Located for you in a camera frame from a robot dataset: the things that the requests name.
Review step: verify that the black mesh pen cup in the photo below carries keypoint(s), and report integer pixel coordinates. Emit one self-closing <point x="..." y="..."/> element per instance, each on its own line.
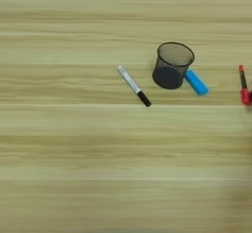
<point x="170" y="69"/>

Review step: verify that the silver marker with black cap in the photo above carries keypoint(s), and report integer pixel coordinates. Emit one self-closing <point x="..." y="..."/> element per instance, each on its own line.
<point x="131" y="82"/>

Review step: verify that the blue eraser block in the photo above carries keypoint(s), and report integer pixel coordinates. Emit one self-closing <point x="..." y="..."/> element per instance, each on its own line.
<point x="197" y="83"/>

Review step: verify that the red marker pen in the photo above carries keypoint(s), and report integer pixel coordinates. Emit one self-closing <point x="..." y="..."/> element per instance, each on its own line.
<point x="245" y="96"/>

